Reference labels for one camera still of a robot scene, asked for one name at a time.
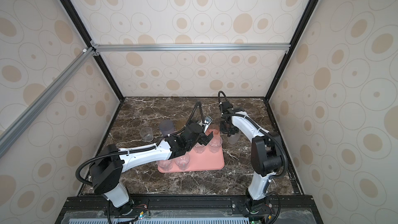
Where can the frosted white cup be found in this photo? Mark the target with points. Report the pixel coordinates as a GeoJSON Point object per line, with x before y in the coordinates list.
{"type": "Point", "coordinates": [233, 139]}

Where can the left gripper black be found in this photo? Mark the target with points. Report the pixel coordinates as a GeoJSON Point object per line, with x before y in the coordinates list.
{"type": "Point", "coordinates": [204, 136]}

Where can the pink transparent cup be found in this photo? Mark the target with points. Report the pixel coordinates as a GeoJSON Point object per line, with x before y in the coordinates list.
{"type": "Point", "coordinates": [214, 131]}

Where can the black frame post right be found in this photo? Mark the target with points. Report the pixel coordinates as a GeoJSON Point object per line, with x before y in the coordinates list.
{"type": "Point", "coordinates": [302, 24]}

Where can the clear faceted glass front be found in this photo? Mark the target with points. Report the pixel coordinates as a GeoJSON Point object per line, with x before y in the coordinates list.
{"type": "Point", "coordinates": [198, 148]}

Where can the silver aluminium crossbar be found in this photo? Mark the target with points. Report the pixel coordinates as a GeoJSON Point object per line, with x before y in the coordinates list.
{"type": "Point", "coordinates": [191, 47]}

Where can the silver aluminium side bar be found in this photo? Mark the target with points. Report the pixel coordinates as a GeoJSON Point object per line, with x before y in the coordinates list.
{"type": "Point", "coordinates": [17, 128]}

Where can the black frame post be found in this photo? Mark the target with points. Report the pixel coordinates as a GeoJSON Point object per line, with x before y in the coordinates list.
{"type": "Point", "coordinates": [302, 24]}
{"type": "Point", "coordinates": [84, 34]}

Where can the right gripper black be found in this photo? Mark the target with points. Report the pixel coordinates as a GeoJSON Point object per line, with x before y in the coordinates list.
{"type": "Point", "coordinates": [224, 131]}

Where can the small clear cup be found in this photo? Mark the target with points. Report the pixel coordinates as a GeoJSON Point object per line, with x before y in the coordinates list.
{"type": "Point", "coordinates": [146, 134]}

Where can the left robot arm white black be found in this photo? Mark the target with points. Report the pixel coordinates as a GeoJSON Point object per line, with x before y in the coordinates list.
{"type": "Point", "coordinates": [103, 172]}

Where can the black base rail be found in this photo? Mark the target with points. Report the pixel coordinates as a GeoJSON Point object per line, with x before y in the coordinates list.
{"type": "Point", "coordinates": [185, 209]}

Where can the grey frosted tumbler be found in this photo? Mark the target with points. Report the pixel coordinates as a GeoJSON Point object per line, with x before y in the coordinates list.
{"type": "Point", "coordinates": [166, 127]}

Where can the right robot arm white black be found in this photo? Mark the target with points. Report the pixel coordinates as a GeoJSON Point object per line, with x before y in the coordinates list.
{"type": "Point", "coordinates": [268, 157]}

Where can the black frame post left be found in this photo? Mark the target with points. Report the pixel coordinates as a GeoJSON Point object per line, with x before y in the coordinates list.
{"type": "Point", "coordinates": [84, 34]}

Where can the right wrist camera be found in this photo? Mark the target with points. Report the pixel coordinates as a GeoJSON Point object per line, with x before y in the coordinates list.
{"type": "Point", "coordinates": [225, 106]}

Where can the pink plastic tray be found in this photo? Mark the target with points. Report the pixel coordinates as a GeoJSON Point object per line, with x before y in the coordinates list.
{"type": "Point", "coordinates": [205, 161]}

